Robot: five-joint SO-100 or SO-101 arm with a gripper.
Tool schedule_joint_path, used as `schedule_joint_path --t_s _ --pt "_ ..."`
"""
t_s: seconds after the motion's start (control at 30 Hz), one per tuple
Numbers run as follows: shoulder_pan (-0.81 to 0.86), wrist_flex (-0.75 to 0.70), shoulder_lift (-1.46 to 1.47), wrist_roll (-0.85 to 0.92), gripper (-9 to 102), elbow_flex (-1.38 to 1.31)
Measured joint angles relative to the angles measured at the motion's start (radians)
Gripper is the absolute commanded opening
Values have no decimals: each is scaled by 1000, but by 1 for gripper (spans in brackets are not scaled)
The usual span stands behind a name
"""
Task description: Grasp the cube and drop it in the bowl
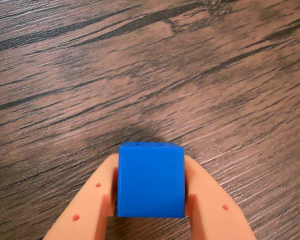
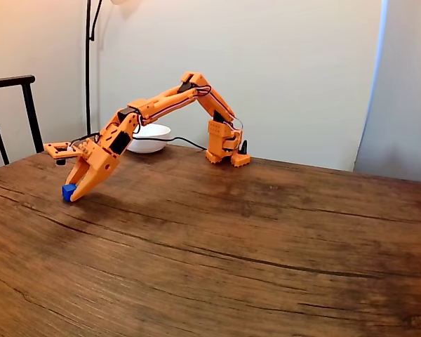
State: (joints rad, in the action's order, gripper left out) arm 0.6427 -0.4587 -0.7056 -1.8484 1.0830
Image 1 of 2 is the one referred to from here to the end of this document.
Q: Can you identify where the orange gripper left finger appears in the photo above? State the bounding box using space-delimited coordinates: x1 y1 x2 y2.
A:
42 153 120 240

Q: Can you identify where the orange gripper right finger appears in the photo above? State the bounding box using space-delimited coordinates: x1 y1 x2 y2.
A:
184 154 257 240

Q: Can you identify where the blue cube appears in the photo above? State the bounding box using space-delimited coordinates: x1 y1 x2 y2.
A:
116 141 186 218

